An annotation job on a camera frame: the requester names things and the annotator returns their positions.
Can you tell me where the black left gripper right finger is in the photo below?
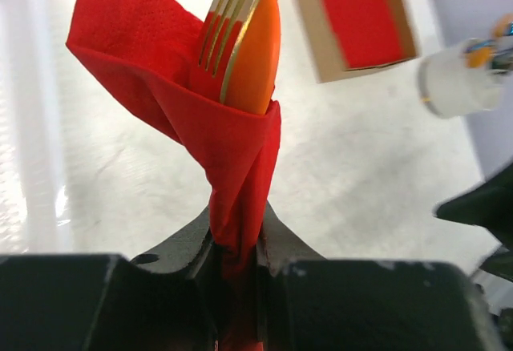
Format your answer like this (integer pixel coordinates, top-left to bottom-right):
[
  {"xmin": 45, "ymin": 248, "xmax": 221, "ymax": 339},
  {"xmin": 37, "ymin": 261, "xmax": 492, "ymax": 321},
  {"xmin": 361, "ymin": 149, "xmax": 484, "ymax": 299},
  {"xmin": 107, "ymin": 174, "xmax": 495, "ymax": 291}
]
[{"xmin": 256, "ymin": 207, "xmax": 505, "ymax": 350}]

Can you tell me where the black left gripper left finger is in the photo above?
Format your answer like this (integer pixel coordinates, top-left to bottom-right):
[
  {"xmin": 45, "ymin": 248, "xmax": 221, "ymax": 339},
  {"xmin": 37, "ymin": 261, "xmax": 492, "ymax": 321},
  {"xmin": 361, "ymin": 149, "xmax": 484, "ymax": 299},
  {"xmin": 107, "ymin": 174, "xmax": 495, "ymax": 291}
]
[{"xmin": 1, "ymin": 212, "xmax": 216, "ymax": 350}]

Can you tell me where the gold fork green handle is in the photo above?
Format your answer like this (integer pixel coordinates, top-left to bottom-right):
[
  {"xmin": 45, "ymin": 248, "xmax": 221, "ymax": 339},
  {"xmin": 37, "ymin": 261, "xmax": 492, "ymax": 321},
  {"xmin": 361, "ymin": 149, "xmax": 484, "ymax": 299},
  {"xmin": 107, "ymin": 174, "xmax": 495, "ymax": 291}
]
[{"xmin": 190, "ymin": 0, "xmax": 260, "ymax": 103}]

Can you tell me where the red paper napkin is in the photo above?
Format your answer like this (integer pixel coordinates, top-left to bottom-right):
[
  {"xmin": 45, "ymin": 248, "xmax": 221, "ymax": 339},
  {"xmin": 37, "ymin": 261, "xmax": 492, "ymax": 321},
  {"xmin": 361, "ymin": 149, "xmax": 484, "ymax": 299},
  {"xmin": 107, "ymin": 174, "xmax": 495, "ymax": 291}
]
[{"xmin": 67, "ymin": 0, "xmax": 281, "ymax": 350}]

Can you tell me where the red napkin stack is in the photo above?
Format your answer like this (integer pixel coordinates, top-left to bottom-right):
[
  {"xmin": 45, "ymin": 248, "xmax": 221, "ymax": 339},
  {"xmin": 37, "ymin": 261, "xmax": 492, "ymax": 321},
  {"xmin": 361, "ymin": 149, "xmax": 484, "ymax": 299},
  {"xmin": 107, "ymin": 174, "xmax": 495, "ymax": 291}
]
[{"xmin": 323, "ymin": 0, "xmax": 406, "ymax": 70}]

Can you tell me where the white utensil holder cup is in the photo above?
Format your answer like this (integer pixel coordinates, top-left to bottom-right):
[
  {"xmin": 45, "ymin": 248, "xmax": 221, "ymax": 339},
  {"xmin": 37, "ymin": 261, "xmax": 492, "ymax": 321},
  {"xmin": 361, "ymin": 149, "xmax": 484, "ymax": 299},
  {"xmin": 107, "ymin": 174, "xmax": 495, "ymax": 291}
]
[{"xmin": 418, "ymin": 38, "xmax": 506, "ymax": 119}]

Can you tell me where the brown cardboard box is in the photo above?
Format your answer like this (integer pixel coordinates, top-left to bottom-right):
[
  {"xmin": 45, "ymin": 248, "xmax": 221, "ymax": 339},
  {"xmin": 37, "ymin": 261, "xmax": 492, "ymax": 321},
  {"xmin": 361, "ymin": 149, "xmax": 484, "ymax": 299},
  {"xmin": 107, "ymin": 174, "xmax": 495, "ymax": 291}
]
[{"xmin": 297, "ymin": 0, "xmax": 418, "ymax": 83}]

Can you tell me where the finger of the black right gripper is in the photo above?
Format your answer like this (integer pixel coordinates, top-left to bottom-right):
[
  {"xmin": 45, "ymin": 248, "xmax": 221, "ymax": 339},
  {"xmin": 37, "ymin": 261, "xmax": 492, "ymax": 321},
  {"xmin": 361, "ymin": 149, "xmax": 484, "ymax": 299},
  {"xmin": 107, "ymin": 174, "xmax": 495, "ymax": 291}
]
[{"xmin": 435, "ymin": 166, "xmax": 512, "ymax": 247}]

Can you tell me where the orange plastic spoon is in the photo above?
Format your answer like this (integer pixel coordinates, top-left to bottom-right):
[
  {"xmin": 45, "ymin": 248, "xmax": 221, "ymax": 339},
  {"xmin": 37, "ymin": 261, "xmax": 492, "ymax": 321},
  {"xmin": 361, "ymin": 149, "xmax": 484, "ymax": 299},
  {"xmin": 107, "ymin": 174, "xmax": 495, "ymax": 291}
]
[{"xmin": 221, "ymin": 0, "xmax": 281, "ymax": 115}]

